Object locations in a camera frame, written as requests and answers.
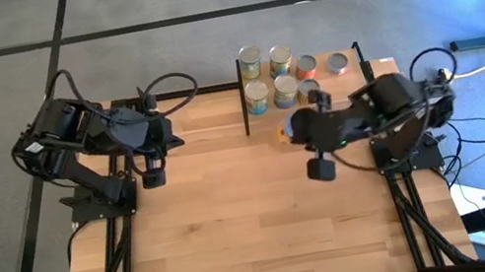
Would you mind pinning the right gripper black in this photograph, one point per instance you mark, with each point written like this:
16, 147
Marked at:
321, 129

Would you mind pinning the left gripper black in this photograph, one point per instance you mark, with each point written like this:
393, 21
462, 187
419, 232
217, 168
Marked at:
155, 136

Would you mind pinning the orange label tin can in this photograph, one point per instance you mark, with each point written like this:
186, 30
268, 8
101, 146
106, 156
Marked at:
282, 135

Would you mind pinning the yellow dotted label tin can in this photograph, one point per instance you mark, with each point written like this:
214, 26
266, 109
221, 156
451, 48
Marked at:
305, 87

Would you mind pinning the blue-grey label tin can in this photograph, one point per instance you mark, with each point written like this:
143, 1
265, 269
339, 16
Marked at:
286, 84

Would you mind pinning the orange circle-pattern tin can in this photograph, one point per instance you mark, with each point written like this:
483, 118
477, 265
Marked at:
307, 64

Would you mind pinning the blue salmon tin can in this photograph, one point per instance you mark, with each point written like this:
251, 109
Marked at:
338, 61

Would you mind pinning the tomatoes tin can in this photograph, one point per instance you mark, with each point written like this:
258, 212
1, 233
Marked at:
281, 55
256, 91

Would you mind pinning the corn tin can green-yellow label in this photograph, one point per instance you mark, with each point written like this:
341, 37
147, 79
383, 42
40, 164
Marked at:
250, 56

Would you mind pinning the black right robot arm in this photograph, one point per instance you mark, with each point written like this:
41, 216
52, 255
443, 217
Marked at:
390, 95

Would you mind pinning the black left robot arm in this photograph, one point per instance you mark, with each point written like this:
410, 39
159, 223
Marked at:
72, 166

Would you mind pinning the wooden shelf board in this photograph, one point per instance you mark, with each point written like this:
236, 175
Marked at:
349, 85

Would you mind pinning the small black frame clip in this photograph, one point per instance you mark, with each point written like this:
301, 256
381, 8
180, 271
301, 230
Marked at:
141, 94

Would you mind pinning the black metal table frame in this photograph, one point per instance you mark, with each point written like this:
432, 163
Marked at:
219, 88

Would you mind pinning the black shelf post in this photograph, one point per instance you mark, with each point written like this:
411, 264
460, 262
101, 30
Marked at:
357, 51
247, 125

